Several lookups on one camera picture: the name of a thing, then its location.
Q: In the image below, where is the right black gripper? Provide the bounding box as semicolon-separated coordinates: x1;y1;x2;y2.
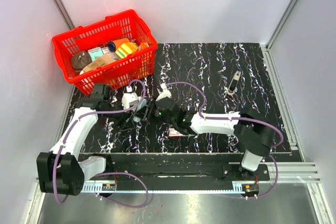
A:
134;97;176;126

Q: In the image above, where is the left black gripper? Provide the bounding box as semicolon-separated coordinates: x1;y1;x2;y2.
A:
101;98;135;130

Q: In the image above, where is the light blue small stapler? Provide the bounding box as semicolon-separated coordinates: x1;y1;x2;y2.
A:
133;99;148;123

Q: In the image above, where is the white black large stapler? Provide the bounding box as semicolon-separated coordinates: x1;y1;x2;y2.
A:
227;71;241;96

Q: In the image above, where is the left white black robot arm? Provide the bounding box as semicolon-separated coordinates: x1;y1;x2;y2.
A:
36;84;145;196

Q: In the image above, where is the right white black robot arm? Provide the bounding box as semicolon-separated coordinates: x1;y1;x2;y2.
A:
145;97;284;180

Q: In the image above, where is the red staple box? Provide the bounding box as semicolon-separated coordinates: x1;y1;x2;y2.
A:
169;128;184;137

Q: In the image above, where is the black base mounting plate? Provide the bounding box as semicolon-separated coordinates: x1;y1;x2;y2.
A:
95;153;270;193

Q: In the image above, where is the orange small packet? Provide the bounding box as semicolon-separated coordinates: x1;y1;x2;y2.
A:
138;42;149;50

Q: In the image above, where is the yellow green striped sponge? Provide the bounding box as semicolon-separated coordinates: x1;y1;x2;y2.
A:
115;42;139;59

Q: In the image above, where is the brown cardboard package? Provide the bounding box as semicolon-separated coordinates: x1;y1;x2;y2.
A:
79;52;119;74

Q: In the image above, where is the orange cylinder blue cap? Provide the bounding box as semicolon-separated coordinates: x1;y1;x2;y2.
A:
107;38;130;52

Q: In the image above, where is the teal small box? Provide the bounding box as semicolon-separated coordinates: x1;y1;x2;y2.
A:
88;47;104;61

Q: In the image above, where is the brown round bun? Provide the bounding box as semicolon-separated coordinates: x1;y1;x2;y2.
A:
71;50;92;71

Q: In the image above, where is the red plastic shopping basket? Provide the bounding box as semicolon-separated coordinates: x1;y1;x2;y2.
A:
52;9;158;95

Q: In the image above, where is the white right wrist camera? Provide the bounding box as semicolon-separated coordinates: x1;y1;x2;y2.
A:
156;83;172;101

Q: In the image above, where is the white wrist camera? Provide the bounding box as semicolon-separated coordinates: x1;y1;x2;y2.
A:
121;86;139;109
156;83;172;101

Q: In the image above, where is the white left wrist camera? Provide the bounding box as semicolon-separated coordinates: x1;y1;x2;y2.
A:
121;86;139;109

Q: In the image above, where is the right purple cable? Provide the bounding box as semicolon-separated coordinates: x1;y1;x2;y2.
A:
162;81;285;200

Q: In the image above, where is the purple cable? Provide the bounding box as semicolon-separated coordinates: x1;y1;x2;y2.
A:
52;79;150;209
162;81;285;200

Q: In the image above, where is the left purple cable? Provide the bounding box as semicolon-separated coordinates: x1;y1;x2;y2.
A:
52;79;150;209

